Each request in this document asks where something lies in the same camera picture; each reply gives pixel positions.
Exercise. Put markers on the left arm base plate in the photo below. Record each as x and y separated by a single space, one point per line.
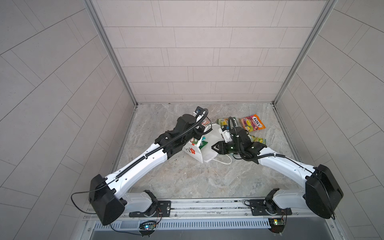
159 209

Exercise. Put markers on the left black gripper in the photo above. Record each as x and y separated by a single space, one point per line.
198 131

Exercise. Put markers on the circuit board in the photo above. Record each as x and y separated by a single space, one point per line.
147 228
277 225

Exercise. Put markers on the white floral paper bag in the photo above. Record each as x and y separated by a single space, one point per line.
206 154

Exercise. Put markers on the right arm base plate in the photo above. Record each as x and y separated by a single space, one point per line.
262 207

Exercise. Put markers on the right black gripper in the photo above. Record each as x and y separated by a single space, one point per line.
221 147

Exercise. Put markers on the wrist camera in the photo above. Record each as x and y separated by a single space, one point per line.
198 112
226 136

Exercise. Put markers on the aluminium mounting rail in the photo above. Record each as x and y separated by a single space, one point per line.
210 207

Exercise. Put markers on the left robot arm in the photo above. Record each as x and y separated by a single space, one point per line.
109 195

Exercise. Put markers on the orange pink Fox's candy bag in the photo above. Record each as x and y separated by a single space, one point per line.
252 123

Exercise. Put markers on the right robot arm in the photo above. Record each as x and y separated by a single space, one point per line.
319 190

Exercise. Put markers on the right circuit board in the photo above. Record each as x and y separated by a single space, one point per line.
277 225

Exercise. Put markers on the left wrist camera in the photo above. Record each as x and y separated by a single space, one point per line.
198 112

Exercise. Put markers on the left circuit board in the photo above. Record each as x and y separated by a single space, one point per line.
147 228

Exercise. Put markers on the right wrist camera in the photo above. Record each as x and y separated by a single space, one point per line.
226 136

